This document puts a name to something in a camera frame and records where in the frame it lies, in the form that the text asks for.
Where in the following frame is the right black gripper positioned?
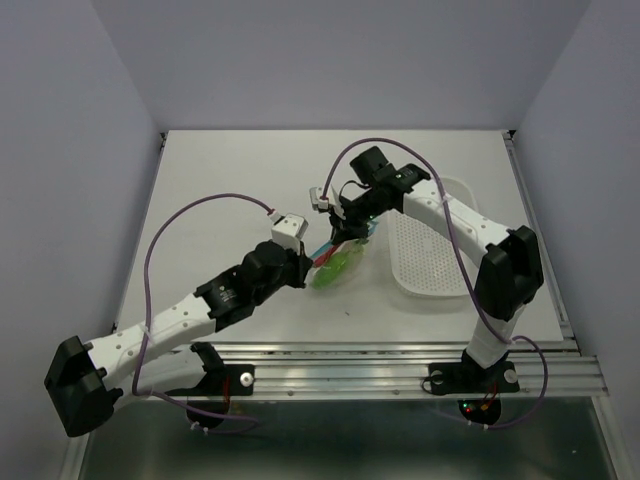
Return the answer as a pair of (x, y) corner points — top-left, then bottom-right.
(331, 186), (392, 242)

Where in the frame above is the red toy chili pepper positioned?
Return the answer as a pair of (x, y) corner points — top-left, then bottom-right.
(314, 245), (342, 268)

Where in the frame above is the clear zip top bag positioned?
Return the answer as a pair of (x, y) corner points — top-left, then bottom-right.
(306, 219), (379, 291)

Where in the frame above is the white toy radish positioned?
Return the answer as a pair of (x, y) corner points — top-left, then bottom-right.
(343, 238), (371, 256)

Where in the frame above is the green toy pepper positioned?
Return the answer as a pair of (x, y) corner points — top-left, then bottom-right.
(311, 251), (364, 290)

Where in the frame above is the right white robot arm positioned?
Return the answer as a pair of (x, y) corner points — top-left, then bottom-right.
(314, 138), (544, 390)

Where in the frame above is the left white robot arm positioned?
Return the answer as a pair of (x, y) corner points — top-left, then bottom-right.
(44, 240), (313, 438)

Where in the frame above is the white perforated plastic basket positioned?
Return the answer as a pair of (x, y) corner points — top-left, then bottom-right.
(386, 180), (468, 299)

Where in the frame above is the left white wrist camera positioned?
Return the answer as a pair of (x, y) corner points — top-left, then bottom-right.
(269, 211), (309, 254)

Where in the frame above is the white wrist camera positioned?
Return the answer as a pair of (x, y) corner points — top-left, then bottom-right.
(309, 187), (345, 219)
(269, 211), (309, 254)

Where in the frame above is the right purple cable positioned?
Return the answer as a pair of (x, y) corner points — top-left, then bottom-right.
(322, 138), (552, 432)

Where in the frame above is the purple cable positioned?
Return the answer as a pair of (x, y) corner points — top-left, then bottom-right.
(132, 194), (261, 435)
(322, 138), (552, 432)

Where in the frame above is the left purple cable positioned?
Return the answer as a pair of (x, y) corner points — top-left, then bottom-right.
(132, 194), (261, 435)

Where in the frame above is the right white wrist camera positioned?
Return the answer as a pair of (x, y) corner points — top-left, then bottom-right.
(309, 187), (345, 219)

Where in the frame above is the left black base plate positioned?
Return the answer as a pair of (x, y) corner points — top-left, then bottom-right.
(167, 364), (255, 397)

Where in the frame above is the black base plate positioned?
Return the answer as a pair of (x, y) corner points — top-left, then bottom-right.
(167, 364), (255, 397)
(421, 361), (520, 396)

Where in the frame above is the aluminium frame rail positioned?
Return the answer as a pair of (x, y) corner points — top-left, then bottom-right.
(215, 341), (608, 401)

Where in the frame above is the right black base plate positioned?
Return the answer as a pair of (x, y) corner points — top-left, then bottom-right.
(421, 361), (520, 396)

